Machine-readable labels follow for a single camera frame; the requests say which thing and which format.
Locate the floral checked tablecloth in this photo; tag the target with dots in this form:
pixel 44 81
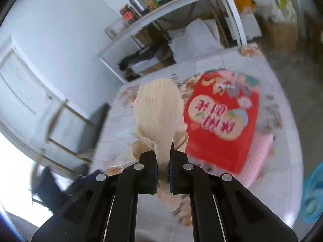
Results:
pixel 277 143

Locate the brown cardboard box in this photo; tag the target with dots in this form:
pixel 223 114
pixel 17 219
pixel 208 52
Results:
pixel 281 34

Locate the black cloth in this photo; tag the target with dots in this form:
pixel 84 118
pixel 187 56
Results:
pixel 141 56

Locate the green white paper bag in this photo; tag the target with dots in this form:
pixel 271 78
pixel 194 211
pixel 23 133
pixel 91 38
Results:
pixel 285 7

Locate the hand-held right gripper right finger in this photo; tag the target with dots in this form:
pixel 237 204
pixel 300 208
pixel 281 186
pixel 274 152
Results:
pixel 179 179

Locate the white door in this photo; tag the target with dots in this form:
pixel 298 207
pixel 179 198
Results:
pixel 25 93

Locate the white storage box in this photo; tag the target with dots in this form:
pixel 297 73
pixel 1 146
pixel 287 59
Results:
pixel 251 27

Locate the dark sauce jar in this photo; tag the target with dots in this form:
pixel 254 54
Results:
pixel 128 14

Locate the white frame shelf table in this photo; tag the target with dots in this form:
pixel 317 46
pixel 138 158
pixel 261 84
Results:
pixel 176 2

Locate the wooden chair black seat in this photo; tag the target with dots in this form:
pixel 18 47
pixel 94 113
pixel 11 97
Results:
pixel 99 123

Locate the red snack packet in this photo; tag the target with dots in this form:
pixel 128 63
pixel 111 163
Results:
pixel 222 121

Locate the small cardboard box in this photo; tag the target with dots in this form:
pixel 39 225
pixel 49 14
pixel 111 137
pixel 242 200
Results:
pixel 154 68

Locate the blue plastic waste basket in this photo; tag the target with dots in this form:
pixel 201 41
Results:
pixel 314 196

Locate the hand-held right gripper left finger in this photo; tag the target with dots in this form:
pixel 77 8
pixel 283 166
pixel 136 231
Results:
pixel 147 179

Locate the pink tissue pack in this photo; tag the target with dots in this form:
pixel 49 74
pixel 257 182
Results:
pixel 260 156

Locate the glass lidded pot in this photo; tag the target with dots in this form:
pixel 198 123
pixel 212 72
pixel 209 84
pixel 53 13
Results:
pixel 116 29

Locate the white pillow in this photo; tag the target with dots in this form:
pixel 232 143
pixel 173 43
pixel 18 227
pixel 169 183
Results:
pixel 196 40

